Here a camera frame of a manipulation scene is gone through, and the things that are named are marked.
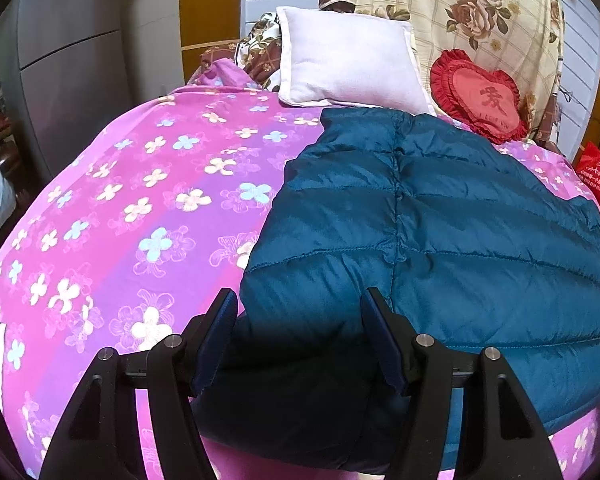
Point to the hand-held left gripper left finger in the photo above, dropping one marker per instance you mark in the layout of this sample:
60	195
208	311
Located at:
215	345

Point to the cream rose-print blanket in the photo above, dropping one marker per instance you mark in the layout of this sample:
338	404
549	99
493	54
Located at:
470	5

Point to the white pillow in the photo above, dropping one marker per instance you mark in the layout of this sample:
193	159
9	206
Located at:
350	55

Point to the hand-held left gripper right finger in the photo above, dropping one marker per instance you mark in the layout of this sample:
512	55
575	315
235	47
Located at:
386	347

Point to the brown floral quilt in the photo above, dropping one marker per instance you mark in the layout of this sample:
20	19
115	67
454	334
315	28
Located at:
260	55

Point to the red heart-shaped cushion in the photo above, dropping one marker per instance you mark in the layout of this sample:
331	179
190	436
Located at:
485	97

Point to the pink floral bedsheet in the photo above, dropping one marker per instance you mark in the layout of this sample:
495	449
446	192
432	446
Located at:
130	210

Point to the grey wardrobe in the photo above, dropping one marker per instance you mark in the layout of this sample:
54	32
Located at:
80	50

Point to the teal quilted down jacket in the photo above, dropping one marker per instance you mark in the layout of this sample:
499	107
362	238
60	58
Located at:
430	220

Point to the orange wooden door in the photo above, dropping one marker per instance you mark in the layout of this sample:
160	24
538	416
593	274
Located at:
210	0

